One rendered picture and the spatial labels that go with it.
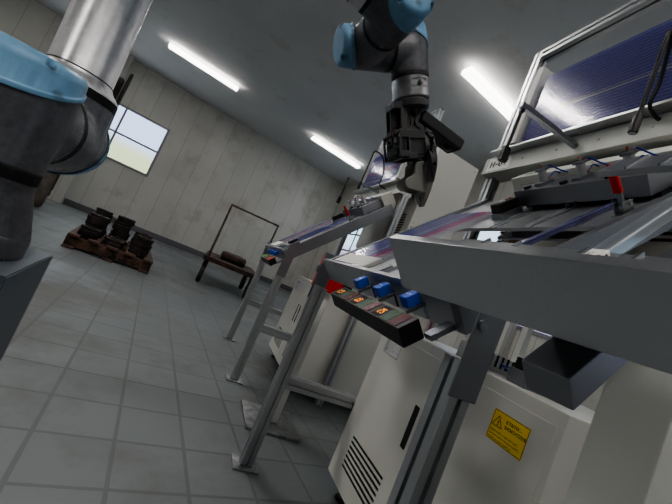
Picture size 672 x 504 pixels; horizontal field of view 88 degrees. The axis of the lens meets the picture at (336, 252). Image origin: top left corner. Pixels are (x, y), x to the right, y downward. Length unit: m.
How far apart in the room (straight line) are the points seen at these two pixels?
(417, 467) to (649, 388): 0.29
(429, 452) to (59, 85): 0.64
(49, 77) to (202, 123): 8.37
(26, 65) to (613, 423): 0.70
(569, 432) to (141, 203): 8.34
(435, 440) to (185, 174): 8.34
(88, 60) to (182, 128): 8.14
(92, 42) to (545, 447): 0.98
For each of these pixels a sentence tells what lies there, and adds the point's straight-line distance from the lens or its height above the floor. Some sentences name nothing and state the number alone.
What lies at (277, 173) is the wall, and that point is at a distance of 9.07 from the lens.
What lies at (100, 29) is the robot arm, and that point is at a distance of 0.68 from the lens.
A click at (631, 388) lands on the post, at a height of 0.69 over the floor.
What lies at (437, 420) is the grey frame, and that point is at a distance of 0.56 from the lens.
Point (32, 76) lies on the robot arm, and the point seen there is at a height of 0.74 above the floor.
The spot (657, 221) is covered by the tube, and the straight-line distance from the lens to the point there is 0.44.
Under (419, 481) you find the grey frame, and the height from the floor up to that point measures 0.47.
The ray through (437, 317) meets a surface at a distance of 0.64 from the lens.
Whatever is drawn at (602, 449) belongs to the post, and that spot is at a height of 0.62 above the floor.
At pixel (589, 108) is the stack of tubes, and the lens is 1.35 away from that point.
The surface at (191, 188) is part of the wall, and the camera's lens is 8.65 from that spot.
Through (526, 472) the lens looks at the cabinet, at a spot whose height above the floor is 0.49.
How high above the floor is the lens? 0.67
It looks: 5 degrees up
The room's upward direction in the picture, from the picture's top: 23 degrees clockwise
